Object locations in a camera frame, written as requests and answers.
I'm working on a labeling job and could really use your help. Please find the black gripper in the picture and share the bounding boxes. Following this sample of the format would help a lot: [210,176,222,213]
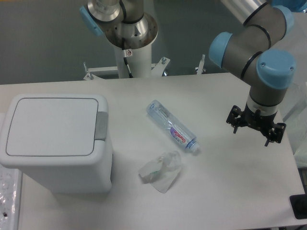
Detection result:
[226,105,286,147]

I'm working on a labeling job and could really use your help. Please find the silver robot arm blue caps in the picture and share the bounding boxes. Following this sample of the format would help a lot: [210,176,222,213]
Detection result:
[209,0,296,143]

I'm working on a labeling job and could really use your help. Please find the second robot arm silver joint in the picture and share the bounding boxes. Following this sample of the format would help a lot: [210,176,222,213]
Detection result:
[79,0,158,50]

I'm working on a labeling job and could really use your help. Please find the white push-lid trash can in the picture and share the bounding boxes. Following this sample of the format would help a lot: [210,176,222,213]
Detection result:
[0,93,113,193]

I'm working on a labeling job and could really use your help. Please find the black device at table edge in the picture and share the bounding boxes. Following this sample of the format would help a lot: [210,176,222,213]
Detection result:
[289,194,307,219]

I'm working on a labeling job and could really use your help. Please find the empty clear plastic water bottle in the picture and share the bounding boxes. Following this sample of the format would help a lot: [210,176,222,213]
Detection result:
[146,100,200,152]

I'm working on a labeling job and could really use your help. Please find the crumpled clear plastic wrapper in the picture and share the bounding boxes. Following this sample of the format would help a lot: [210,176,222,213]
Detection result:
[138,151,182,194]

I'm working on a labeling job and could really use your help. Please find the white robot pedestal with base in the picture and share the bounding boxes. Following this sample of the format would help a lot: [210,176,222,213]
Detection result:
[83,33,207,81]

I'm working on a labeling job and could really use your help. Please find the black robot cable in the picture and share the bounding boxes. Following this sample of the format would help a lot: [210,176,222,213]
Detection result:
[122,49,134,79]

